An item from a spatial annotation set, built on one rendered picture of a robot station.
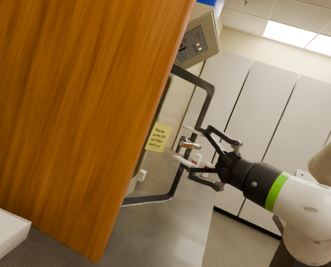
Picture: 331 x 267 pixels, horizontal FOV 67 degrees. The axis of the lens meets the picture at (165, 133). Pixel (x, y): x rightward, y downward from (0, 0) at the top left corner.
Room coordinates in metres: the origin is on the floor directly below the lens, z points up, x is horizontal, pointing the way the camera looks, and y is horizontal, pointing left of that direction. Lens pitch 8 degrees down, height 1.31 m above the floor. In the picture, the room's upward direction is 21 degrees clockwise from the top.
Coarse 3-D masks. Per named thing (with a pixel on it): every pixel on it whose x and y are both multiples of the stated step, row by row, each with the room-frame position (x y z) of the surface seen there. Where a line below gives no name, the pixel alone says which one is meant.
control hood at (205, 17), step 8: (200, 8) 0.54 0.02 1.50; (208, 8) 0.54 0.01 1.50; (192, 16) 0.55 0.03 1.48; (200, 16) 0.54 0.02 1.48; (208, 16) 0.55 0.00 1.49; (192, 24) 0.56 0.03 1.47; (200, 24) 0.57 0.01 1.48; (208, 24) 0.59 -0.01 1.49; (216, 24) 0.62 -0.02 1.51; (208, 32) 0.64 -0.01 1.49; (216, 32) 0.67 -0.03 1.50; (208, 40) 0.69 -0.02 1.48; (216, 40) 0.72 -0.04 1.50; (208, 48) 0.76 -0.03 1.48; (216, 48) 0.79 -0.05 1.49; (200, 56) 0.79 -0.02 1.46; (208, 56) 0.83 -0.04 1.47; (176, 64) 0.79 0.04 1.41; (184, 64) 0.80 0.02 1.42; (192, 64) 0.84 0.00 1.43
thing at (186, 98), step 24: (168, 96) 0.65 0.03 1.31; (192, 96) 0.73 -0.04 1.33; (168, 120) 0.68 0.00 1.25; (192, 120) 0.76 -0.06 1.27; (144, 144) 0.63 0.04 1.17; (168, 144) 0.71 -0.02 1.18; (144, 168) 0.66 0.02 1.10; (168, 168) 0.74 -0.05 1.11; (144, 192) 0.69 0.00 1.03; (168, 192) 0.77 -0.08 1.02
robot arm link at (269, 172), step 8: (256, 168) 0.54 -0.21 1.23; (264, 168) 0.53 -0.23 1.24; (272, 168) 0.53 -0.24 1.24; (248, 176) 0.53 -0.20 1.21; (256, 176) 0.52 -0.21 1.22; (264, 176) 0.52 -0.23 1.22; (272, 176) 0.51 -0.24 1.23; (248, 184) 0.53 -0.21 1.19; (256, 184) 0.51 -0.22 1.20; (264, 184) 0.51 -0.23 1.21; (272, 184) 0.50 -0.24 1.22; (248, 192) 0.53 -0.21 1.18; (256, 192) 0.51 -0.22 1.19; (264, 192) 0.50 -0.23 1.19; (256, 200) 0.52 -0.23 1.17; (264, 200) 0.50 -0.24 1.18; (264, 208) 0.52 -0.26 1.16
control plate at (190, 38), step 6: (192, 30) 0.58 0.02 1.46; (198, 30) 0.60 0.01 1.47; (186, 36) 0.60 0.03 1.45; (192, 36) 0.61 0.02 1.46; (198, 36) 0.63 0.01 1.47; (186, 42) 0.63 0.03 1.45; (192, 42) 0.65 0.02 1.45; (198, 42) 0.67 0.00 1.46; (204, 42) 0.69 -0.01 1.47; (180, 48) 0.65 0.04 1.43; (192, 48) 0.69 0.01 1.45; (198, 48) 0.71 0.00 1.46; (204, 48) 0.74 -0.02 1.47; (180, 54) 0.69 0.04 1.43; (192, 54) 0.74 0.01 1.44; (198, 54) 0.76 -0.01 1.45; (180, 60) 0.74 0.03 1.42
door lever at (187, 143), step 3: (186, 138) 0.76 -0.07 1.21; (189, 138) 0.77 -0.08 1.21; (183, 141) 0.68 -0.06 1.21; (186, 141) 0.76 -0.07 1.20; (189, 141) 0.76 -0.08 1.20; (180, 144) 0.68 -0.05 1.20; (183, 144) 0.67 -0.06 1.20; (186, 144) 0.68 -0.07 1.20; (189, 144) 0.69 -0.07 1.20; (192, 144) 0.71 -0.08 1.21; (195, 144) 0.72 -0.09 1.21; (198, 144) 0.74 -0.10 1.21; (183, 147) 0.68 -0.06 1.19; (186, 147) 0.69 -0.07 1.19; (189, 147) 0.70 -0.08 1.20; (192, 147) 0.71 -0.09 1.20; (195, 147) 0.72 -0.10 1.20; (198, 147) 0.73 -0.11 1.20
